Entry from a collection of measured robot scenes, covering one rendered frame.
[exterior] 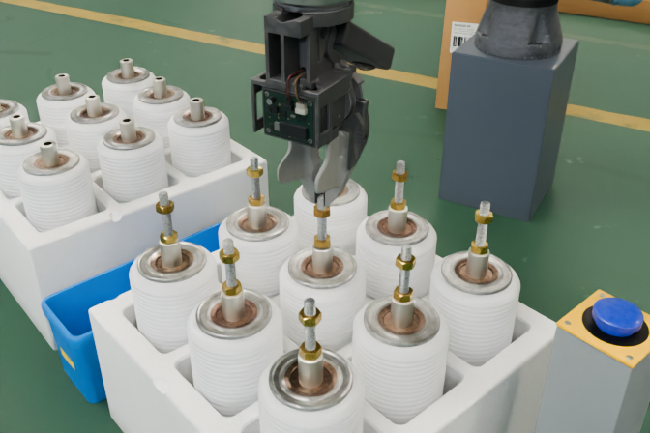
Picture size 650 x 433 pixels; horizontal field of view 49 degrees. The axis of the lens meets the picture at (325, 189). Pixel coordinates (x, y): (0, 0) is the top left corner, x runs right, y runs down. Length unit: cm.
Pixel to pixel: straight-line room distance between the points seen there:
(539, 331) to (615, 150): 92
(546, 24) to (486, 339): 65
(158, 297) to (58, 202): 30
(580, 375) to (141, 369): 44
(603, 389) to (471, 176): 77
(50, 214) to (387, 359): 55
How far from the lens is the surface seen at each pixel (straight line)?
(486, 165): 134
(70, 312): 104
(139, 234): 108
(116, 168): 107
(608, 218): 144
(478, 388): 76
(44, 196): 103
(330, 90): 62
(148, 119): 122
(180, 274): 78
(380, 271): 83
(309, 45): 61
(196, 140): 111
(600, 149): 170
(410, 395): 72
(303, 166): 72
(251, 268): 84
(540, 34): 129
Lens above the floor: 72
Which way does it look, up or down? 30 degrees down
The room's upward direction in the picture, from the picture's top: straight up
